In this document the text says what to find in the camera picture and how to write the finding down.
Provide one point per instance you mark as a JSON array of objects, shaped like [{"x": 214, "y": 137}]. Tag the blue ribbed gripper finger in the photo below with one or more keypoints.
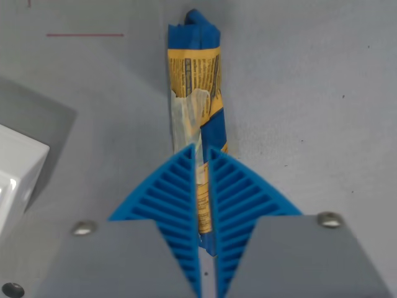
[
  {"x": 239, "y": 192},
  {"x": 167, "y": 192}
]

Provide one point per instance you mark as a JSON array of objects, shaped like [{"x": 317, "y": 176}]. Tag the blue and yellow bag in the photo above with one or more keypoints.
[{"x": 192, "y": 62}]

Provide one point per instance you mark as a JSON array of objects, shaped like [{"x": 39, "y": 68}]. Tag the white wall socket box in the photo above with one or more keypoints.
[{"x": 18, "y": 170}]

